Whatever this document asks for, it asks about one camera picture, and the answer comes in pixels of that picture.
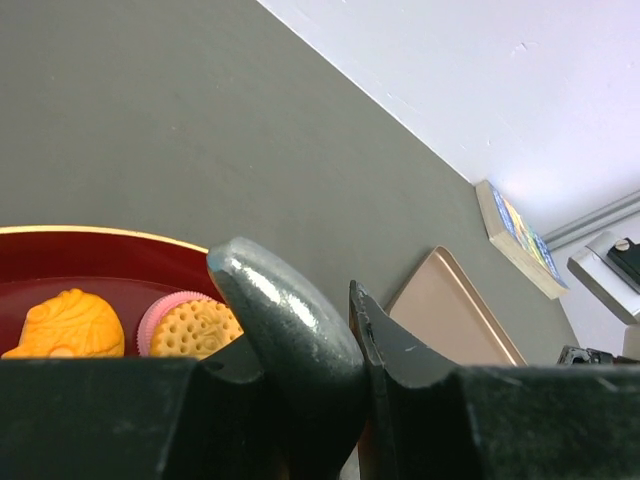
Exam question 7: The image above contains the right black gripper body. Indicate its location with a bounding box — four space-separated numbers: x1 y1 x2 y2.
557 345 639 365

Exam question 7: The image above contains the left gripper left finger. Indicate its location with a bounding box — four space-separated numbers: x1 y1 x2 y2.
207 237 365 479

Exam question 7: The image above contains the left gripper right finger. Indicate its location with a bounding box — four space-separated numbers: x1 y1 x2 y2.
349 280 465 479

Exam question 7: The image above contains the beige tin lid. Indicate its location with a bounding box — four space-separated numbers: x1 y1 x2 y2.
386 246 527 366

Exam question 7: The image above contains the orange round cookie top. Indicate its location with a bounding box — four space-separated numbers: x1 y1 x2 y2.
136 291 244 360

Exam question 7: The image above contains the colourful paperback book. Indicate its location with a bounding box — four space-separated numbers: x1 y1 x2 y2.
475 180 568 300

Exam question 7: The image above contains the round red lacquer plate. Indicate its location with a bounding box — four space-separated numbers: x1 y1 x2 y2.
1 225 222 356

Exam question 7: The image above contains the orange fish shaped cookie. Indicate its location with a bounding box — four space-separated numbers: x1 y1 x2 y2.
1 288 125 359

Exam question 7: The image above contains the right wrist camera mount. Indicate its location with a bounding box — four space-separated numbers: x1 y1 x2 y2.
567 231 639 325

